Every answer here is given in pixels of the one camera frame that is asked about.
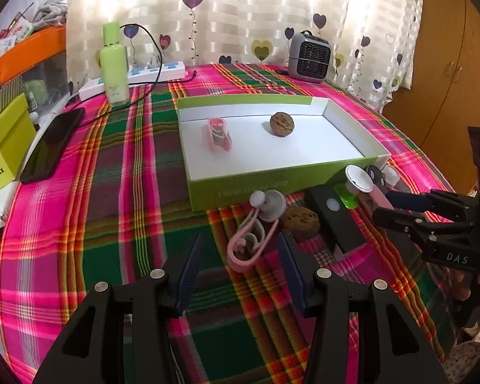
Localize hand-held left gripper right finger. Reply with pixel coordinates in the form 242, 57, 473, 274
276, 232, 451, 384

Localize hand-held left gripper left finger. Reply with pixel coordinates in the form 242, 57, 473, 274
32, 232, 204, 384

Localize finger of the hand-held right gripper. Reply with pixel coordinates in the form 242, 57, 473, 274
371, 206, 476, 245
386, 190, 480, 225

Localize brown walnut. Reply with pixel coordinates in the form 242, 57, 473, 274
283, 205, 321, 243
270, 112, 295, 139

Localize green and white suction cup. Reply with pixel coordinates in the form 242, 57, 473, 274
333, 165, 373, 210

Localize black rectangular box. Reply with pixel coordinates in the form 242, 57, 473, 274
306, 185, 368, 259

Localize green cardboard tray box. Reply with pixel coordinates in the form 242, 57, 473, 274
177, 96, 392, 212

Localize person's right hand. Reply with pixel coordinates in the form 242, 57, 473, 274
448, 266, 480, 302

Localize small white round cap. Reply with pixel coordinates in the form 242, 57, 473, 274
383, 166, 400, 188

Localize pink plaid tablecloth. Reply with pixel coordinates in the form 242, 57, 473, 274
0, 63, 468, 384

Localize wooden wardrobe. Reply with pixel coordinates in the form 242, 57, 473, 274
384, 0, 480, 193

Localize small grey heater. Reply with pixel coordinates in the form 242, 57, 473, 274
288, 31, 337, 84

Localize black smartphone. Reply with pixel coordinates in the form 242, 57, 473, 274
19, 107, 85, 185

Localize white and blue power strip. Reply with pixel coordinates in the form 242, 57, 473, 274
79, 61, 188, 101

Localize green lotion bottle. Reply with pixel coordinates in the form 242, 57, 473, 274
99, 22, 129, 108

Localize yellow-green cardboard box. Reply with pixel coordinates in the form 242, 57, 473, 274
0, 93, 37, 203

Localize heart print curtain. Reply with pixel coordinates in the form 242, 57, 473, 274
66, 0, 425, 113

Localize grey striped box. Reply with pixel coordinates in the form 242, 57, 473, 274
0, 76, 27, 129

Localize orange lidded storage bin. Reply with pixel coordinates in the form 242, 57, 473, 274
0, 26, 75, 121

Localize colourful paper packets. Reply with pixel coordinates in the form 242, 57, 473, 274
0, 12, 35, 65

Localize bundle of white cables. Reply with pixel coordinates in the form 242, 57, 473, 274
32, 0, 70, 28

